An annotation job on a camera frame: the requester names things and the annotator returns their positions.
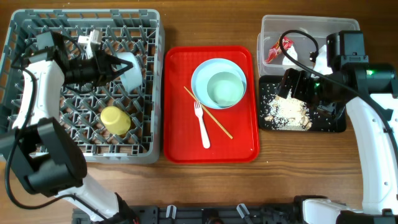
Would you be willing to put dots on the red snack wrapper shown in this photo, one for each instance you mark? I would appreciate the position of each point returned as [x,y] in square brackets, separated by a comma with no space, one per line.
[275,50]

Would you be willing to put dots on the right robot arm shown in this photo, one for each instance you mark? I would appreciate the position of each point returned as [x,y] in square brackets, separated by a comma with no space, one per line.
[369,92]

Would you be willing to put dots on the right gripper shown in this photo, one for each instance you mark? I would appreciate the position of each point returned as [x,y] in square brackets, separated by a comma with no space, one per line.
[303,79]

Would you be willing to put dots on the white plastic fork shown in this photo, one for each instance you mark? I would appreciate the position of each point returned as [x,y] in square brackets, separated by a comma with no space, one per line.
[204,135]

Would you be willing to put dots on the crumpled white tissue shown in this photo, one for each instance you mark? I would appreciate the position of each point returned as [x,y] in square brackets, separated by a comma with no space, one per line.
[286,62]

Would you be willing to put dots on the mint green bowl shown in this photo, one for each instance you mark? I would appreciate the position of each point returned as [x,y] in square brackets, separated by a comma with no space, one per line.
[225,89]

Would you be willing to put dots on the wooden chopstick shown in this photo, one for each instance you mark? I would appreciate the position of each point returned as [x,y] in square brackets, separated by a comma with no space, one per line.
[209,114]

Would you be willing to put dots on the yellow plastic cup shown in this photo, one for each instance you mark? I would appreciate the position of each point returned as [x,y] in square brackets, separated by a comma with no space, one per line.
[115,120]

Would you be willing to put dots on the clear plastic bin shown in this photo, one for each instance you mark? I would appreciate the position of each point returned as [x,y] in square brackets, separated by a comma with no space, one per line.
[275,25]

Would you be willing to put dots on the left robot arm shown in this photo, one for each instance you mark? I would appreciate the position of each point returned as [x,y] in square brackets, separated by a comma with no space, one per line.
[38,150]

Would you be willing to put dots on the rice food waste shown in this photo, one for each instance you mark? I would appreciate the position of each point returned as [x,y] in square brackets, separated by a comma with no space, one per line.
[284,114]

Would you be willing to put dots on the black waste tray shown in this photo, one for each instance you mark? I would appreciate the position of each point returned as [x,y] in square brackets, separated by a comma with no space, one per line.
[320,122]

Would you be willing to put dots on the red plastic tray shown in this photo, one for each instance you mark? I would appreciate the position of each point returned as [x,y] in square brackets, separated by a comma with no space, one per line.
[182,139]

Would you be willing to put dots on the light blue round plate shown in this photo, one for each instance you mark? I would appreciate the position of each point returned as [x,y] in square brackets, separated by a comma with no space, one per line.
[205,71]

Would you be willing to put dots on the light blue bowl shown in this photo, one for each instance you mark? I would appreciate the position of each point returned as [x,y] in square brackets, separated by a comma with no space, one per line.
[132,78]

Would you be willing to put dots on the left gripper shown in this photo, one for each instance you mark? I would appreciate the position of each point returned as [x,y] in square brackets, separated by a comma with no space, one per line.
[105,61]

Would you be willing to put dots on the grey dishwasher rack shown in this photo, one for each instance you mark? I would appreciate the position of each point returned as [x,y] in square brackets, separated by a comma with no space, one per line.
[139,31]

